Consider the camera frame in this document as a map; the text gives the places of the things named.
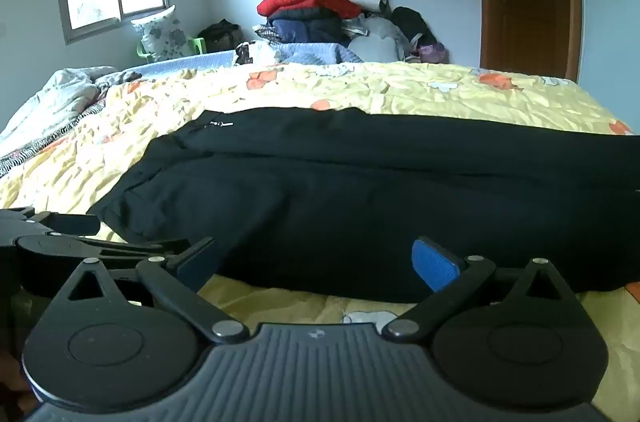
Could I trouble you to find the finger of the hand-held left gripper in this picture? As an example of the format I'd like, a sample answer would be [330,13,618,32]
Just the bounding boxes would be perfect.
[82,237,195,261]
[0,206,102,237]

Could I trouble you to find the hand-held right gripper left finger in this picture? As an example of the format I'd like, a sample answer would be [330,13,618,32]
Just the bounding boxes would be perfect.
[65,236,251,345]

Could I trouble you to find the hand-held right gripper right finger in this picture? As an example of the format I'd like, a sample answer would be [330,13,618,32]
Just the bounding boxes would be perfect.
[382,235,572,346]

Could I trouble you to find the black pants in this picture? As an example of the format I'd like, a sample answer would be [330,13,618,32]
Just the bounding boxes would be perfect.
[92,105,640,304]

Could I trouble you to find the zebra striped blanket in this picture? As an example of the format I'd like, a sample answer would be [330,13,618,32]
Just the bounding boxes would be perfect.
[0,101,110,179]

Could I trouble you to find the white quilt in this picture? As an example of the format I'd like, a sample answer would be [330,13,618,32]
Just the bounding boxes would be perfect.
[0,65,145,153]

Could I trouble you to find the yellow printed blanket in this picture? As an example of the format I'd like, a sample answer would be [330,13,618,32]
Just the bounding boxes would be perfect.
[0,61,640,422]

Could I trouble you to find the green plastic chair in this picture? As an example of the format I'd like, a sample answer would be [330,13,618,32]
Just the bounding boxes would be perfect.
[136,36,207,64]

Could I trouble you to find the floral pillow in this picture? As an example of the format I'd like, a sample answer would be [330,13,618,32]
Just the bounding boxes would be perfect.
[130,4,194,64]

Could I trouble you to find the purple bag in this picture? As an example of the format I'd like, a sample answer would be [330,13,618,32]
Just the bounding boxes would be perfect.
[417,42,450,64]

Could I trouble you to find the black and white cloth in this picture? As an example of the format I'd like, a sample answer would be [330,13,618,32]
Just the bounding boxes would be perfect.
[234,41,282,66]

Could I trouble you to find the dark bag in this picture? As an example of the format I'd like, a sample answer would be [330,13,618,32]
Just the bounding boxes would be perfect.
[197,19,244,53]

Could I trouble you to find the blue bed cover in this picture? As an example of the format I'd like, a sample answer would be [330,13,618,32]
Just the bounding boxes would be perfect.
[122,42,364,76]

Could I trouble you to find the black backpack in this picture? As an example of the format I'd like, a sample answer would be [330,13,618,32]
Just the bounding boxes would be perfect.
[389,6,437,49]

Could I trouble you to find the pile of clothes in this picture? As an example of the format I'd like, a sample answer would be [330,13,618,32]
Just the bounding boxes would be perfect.
[254,0,451,64]

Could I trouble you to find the red jacket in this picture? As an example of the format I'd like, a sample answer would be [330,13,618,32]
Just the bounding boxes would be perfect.
[256,0,364,21]

